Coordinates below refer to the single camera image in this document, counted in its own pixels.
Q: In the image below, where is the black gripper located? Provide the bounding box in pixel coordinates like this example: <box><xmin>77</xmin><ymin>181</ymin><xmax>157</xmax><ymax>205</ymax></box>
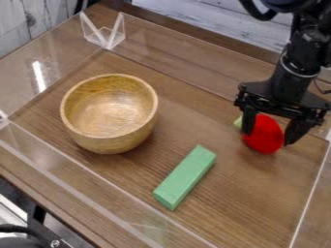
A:
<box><xmin>233</xmin><ymin>81</ymin><xmax>331</xmax><ymax>145</ymax></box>

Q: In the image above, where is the red plush strawberry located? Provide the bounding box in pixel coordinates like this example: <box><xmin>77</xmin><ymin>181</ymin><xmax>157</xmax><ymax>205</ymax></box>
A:
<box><xmin>241</xmin><ymin>114</ymin><xmax>284</xmax><ymax>155</ymax></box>

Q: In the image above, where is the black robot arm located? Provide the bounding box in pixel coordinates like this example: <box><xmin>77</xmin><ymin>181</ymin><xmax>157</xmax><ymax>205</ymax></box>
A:
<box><xmin>233</xmin><ymin>0</ymin><xmax>331</xmax><ymax>144</ymax></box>

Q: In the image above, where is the green rectangular block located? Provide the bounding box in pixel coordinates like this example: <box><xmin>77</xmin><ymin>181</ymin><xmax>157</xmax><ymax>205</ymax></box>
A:
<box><xmin>152</xmin><ymin>145</ymin><xmax>217</xmax><ymax>210</ymax></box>

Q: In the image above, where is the wooden bowl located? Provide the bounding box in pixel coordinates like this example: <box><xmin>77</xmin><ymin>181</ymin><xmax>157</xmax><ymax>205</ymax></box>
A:
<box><xmin>60</xmin><ymin>74</ymin><xmax>158</xmax><ymax>154</ymax></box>

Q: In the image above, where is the black table leg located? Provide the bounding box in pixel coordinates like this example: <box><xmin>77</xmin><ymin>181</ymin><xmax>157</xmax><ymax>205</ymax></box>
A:
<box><xmin>32</xmin><ymin>205</ymin><xmax>46</xmax><ymax>224</ymax></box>

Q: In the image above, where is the clear acrylic corner bracket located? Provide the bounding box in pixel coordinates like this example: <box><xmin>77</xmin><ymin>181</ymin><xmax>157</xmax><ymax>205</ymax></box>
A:
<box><xmin>78</xmin><ymin>12</ymin><xmax>125</xmax><ymax>50</ymax></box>

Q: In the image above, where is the clear acrylic tray wall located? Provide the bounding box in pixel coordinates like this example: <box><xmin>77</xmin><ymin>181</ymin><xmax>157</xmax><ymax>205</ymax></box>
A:
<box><xmin>0</xmin><ymin>112</ymin><xmax>216</xmax><ymax>248</ymax></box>

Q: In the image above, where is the black cable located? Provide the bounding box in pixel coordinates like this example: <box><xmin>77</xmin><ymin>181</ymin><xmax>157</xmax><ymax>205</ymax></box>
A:
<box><xmin>0</xmin><ymin>216</ymin><xmax>74</xmax><ymax>248</ymax></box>

